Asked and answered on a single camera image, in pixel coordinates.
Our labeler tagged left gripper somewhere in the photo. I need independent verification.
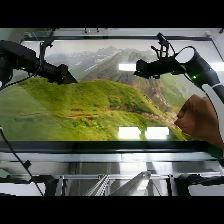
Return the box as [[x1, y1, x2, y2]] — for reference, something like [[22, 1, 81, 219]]
[[55, 63, 80, 86]]

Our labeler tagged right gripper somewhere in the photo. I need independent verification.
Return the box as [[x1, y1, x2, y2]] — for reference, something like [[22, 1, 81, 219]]
[[133, 58, 160, 81]]

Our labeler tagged black cable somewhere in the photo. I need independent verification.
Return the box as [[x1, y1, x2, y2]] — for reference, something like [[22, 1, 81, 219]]
[[0, 126, 45, 197]]

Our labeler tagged brown T-shirt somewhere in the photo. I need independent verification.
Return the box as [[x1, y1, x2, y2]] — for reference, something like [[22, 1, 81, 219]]
[[173, 93, 224, 150]]

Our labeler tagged silver frame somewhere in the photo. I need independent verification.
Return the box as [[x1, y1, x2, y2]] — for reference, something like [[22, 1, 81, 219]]
[[0, 29, 224, 197]]

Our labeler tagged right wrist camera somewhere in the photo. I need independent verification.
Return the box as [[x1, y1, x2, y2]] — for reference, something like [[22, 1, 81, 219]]
[[150, 32, 176, 62]]

